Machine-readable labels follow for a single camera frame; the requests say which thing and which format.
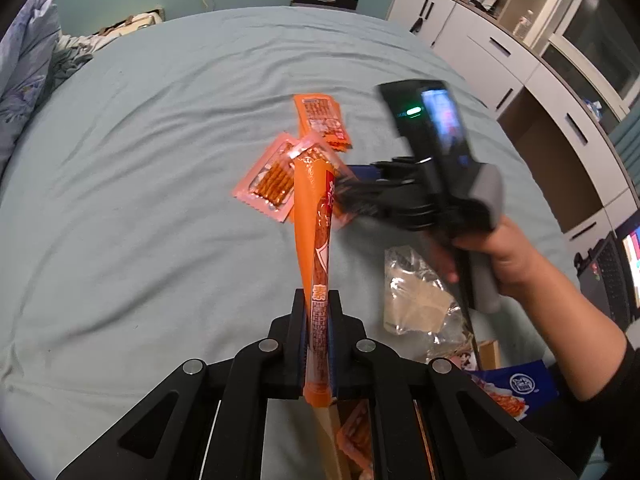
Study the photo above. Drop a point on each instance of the person's right hand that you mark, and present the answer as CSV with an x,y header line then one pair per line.
x,y
520,270

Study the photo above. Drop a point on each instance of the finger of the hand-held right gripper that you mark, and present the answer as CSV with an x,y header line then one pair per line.
x,y
365,200
395,169

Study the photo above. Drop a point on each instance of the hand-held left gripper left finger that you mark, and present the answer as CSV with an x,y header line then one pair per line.
x,y
297,355

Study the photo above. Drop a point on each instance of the bed with teal sheet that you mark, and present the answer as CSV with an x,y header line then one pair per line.
x,y
125,210

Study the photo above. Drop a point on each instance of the window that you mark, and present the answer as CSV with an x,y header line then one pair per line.
x,y
600,40

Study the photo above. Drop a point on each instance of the clear plastic bag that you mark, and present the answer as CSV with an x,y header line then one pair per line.
x,y
420,295

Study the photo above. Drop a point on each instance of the white plastic bottle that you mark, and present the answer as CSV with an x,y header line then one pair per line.
x,y
523,25

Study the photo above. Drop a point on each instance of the cardboard box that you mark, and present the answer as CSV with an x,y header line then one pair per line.
x,y
487,350

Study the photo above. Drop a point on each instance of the blue floral duvet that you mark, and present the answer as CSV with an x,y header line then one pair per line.
x,y
25,70

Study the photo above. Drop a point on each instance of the black box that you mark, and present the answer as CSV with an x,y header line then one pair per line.
x,y
325,1

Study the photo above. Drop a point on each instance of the white desk with drawers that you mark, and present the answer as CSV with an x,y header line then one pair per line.
x,y
575,140

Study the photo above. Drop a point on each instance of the long orange snack packet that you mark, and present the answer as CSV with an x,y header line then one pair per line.
x,y
315,280

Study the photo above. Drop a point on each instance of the white cabinet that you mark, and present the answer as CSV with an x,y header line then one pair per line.
x,y
460,25

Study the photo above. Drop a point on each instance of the laptop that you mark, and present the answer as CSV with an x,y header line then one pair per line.
x,y
612,275

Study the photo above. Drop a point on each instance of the small blue white snack packet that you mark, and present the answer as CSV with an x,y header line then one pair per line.
x,y
362,171

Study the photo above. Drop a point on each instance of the person's right forearm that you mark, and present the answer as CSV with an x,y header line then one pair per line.
x,y
575,340

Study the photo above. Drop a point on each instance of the teal curtain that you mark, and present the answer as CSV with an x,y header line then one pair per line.
x,y
627,145

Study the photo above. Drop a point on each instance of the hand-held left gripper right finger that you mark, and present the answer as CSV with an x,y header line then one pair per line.
x,y
345,360

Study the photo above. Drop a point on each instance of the grey-green crumpled cloth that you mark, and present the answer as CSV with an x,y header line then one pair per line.
x,y
72,57

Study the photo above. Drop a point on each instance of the open cardboard boxes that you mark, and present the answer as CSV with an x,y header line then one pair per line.
x,y
132,21

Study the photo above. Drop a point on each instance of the large blue snack packet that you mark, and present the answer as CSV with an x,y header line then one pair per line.
x,y
515,387

